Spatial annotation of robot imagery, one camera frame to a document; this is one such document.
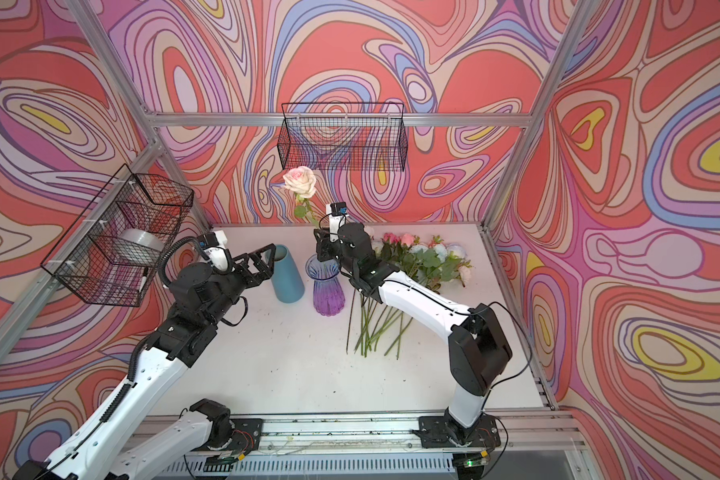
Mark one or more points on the teal ceramic cylinder vase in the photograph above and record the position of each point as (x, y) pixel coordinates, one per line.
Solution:
(286, 280)

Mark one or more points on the white blue rose stem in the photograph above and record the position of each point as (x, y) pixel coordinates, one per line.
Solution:
(431, 264)

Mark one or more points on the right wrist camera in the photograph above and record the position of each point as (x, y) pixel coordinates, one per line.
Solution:
(336, 209)

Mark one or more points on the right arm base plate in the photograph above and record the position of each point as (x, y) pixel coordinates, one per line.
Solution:
(444, 432)

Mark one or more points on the purple blue glass vase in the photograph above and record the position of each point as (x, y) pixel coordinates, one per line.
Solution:
(328, 298)

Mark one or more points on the teal peony flower stem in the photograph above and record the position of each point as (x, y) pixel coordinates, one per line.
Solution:
(431, 263)

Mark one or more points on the black wire basket wall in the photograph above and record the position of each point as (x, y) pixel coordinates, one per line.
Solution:
(343, 136)
(93, 263)

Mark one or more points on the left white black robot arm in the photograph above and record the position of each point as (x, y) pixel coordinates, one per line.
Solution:
(205, 281)

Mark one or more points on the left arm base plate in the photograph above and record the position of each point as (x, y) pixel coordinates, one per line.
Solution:
(242, 437)

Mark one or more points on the aluminium front rail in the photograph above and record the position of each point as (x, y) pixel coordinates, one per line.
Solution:
(373, 432)

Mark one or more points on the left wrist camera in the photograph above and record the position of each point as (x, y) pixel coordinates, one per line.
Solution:
(213, 239)

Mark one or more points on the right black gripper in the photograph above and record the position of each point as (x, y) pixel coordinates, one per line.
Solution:
(323, 244)

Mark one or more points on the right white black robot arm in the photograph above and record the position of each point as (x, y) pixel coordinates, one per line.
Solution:
(404, 276)

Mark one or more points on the silver tape roll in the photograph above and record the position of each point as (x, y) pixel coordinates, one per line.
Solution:
(142, 238)

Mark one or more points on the black wire basket left wall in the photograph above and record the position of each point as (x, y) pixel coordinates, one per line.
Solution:
(93, 263)

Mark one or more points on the small white pink rose spray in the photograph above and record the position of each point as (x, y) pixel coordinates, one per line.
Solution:
(369, 286)

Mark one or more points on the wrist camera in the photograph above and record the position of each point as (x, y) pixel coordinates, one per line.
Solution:
(213, 239)
(336, 209)

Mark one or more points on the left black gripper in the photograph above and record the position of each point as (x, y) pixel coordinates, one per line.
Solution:
(261, 273)

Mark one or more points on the black wire basket back wall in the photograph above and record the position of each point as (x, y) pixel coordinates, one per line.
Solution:
(343, 136)

